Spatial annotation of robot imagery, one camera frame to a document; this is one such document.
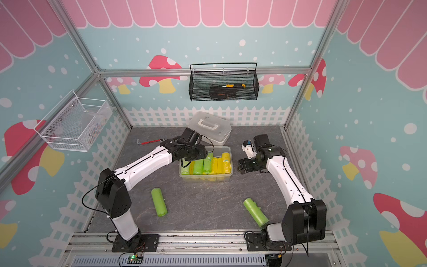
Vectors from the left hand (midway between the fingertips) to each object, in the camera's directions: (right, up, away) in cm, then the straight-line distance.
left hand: (203, 156), depth 86 cm
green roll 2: (+2, -4, +5) cm, 7 cm away
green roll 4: (+28, -29, -6) cm, 41 cm away
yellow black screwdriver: (+15, +39, +6) cm, 42 cm away
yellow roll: (+6, -6, +10) cm, 13 cm away
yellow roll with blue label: (+9, -6, +9) cm, 14 cm away
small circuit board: (-29, -45, -13) cm, 55 cm away
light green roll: (-10, -8, +2) cm, 13 cm away
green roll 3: (-23, -23, -1) cm, 32 cm away
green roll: (-3, -6, +4) cm, 8 cm away
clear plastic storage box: (+3, -13, +6) cm, 14 cm away
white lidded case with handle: (+3, +16, +17) cm, 24 cm away
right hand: (+22, -5, -2) cm, 23 cm away
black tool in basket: (+9, +34, +2) cm, 35 cm away
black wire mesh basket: (+2, +41, +13) cm, 43 cm away
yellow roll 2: (+12, -4, +7) cm, 15 cm away
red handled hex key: (-46, +6, +27) cm, 54 cm away
